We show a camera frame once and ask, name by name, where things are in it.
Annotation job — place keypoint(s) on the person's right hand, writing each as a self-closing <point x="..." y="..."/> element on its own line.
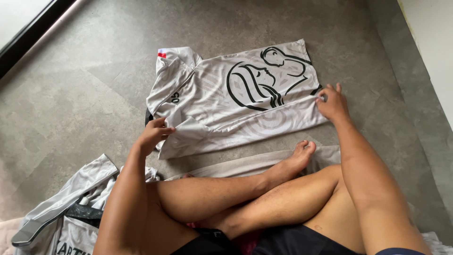
<point x="334" y="106"/>

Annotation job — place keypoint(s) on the person's left hand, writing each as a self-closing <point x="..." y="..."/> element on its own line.
<point x="150" y="136"/>

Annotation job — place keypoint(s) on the person's left fingers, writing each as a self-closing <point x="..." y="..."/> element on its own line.
<point x="165" y="131"/>

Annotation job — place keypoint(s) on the white jersey with black drawing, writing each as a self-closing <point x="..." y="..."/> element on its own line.
<point x="233" y="102"/>

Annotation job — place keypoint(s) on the beige cloth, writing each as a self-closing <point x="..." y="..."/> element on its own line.
<point x="240" y="164"/>

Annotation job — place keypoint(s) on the person's left leg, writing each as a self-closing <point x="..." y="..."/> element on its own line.
<point x="226" y="191"/>

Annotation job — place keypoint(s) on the person's leg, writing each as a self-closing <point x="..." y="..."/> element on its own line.
<point x="226" y="191"/>
<point x="293" y="202"/>

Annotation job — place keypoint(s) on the heap of white jerseys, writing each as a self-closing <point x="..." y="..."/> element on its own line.
<point x="70" y="209"/>

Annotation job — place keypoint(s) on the person's right leg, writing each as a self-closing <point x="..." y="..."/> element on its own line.
<point x="293" y="202"/>

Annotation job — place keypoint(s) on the black shorts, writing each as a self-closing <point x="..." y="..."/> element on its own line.
<point x="293" y="242"/>

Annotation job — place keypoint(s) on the pale pink cloth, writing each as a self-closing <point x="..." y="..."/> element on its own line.
<point x="9" y="235"/>

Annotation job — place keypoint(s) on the navy shirt sleeve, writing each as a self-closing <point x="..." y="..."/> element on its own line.
<point x="400" y="252"/>

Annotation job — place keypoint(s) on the white cloth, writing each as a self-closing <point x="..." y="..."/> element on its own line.
<point x="439" y="244"/>

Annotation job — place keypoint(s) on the black window frame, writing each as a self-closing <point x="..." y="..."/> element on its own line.
<point x="24" y="39"/>

